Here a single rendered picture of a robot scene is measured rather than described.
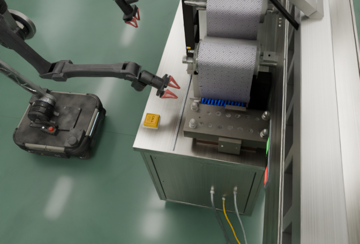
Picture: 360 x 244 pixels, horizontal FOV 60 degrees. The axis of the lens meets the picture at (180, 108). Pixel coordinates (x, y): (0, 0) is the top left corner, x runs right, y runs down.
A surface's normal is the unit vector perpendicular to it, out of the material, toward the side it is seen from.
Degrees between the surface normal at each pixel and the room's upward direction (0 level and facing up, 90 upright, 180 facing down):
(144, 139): 0
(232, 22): 92
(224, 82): 90
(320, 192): 0
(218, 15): 92
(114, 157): 0
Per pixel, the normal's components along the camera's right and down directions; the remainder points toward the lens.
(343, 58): -0.08, -0.56
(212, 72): -0.21, 0.82
